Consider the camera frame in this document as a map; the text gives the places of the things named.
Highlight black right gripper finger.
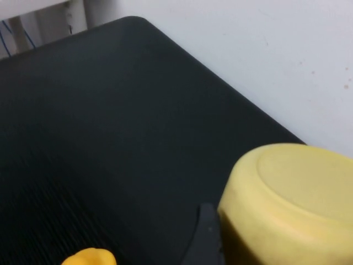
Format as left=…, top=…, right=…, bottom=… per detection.
left=181, top=203, right=226, bottom=265

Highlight yellow plastic cup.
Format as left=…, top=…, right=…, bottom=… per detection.
left=217, top=142, right=353, bottom=265

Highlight yellow rubber duck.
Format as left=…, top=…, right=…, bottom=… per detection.
left=60, top=247, right=117, bottom=265

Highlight blue cable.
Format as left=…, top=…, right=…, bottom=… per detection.
left=24, top=27, right=36, bottom=49
left=1, top=20, right=13, bottom=57

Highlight white furniture frame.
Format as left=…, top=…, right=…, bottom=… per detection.
left=0, top=0, right=89, bottom=60

